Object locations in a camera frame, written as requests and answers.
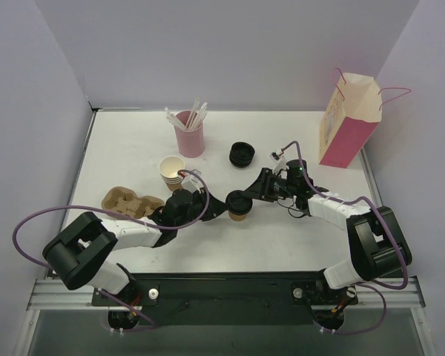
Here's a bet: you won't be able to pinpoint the single brown paper cup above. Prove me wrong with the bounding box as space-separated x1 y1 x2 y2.
228 211 248 222

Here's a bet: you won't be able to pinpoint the stack of black lids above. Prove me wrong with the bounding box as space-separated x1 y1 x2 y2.
229 142 255 168

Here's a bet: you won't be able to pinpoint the stack of brown paper cups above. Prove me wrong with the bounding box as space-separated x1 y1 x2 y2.
159 156 185 191

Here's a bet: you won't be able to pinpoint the pink cream paper gift bag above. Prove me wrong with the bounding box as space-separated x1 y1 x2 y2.
319 67 412 168

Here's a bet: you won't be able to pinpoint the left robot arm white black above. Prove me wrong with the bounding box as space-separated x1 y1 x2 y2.
42 189 228 305

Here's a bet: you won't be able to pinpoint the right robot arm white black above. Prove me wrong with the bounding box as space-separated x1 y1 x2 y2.
243 159 412 303

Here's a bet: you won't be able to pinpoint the brown pulp cup carriers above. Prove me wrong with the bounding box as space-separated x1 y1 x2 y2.
101 186 165 219

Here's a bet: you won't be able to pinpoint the pink straw holder cup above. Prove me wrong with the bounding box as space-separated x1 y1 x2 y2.
174 125 205 158

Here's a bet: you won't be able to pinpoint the white wrapped straws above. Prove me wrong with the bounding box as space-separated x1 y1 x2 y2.
165 99 208 132

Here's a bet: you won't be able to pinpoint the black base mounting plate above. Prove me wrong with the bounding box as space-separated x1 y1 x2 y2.
91 272 357 327

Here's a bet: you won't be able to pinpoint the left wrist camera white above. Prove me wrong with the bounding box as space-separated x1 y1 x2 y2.
181 174 203 193

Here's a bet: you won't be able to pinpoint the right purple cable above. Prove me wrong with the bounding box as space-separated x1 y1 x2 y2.
281 140 411 335

